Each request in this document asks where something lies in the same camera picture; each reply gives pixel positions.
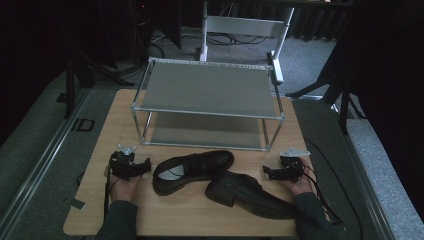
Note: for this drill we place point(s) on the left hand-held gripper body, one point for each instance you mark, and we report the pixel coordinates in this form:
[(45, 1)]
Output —
[(121, 161)]

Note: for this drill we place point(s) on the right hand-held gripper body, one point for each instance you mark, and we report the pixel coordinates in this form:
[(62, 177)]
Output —
[(293, 166)]

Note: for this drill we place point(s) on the black leather shoe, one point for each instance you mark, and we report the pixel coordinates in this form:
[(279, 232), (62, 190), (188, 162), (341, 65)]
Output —
[(206, 161), (243, 195)]

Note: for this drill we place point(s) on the metal frame shoe rack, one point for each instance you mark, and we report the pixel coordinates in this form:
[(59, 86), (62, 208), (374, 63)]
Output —
[(208, 88)]

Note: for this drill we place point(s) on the person's left hand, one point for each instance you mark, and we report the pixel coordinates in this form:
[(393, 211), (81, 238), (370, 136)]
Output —
[(125, 188)]

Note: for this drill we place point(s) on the person's right hand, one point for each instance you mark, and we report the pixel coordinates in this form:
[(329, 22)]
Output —
[(301, 186)]

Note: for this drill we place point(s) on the grey tape piece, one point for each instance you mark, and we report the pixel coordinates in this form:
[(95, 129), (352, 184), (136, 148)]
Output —
[(76, 203)]

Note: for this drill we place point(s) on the black tripod stand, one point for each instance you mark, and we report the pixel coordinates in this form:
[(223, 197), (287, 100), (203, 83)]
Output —
[(343, 96), (70, 86)]

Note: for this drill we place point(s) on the metal floor rail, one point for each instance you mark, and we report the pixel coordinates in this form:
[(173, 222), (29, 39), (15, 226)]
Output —
[(43, 146), (365, 180)]

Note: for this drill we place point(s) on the white metal table frame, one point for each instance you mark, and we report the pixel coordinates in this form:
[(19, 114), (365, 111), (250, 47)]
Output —
[(245, 26)]

